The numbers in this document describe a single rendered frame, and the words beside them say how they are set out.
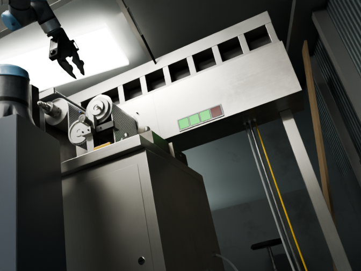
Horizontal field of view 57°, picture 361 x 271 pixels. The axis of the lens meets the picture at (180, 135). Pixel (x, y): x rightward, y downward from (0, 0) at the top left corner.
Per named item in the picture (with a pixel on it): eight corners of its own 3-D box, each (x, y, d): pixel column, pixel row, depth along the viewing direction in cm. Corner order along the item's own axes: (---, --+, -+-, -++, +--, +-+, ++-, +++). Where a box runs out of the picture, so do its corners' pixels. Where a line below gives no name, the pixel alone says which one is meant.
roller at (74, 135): (69, 146, 155) (67, 123, 159) (100, 159, 177) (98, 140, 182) (90, 138, 151) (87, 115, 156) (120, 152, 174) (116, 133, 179)
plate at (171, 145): (172, 165, 146) (167, 143, 150) (180, 171, 155) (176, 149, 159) (177, 164, 145) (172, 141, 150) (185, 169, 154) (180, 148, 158)
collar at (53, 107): (42, 115, 161) (42, 104, 163) (51, 119, 166) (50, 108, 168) (52, 111, 159) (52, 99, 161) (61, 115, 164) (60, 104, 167)
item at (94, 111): (93, 98, 156) (105, 101, 153) (95, 100, 158) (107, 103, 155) (87, 113, 155) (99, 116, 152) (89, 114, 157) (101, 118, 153)
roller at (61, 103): (45, 128, 165) (44, 105, 171) (77, 143, 187) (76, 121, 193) (68, 119, 162) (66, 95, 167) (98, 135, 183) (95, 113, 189)
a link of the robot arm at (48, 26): (51, 19, 132) (35, 27, 134) (58, 29, 134) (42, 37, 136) (59, 15, 138) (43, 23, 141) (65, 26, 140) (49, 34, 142)
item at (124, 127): (115, 150, 145) (110, 113, 153) (141, 162, 166) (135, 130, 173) (116, 149, 145) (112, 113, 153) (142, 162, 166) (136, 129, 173)
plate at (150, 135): (120, 155, 138) (117, 141, 141) (160, 175, 173) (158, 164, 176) (153, 142, 134) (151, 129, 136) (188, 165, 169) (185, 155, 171)
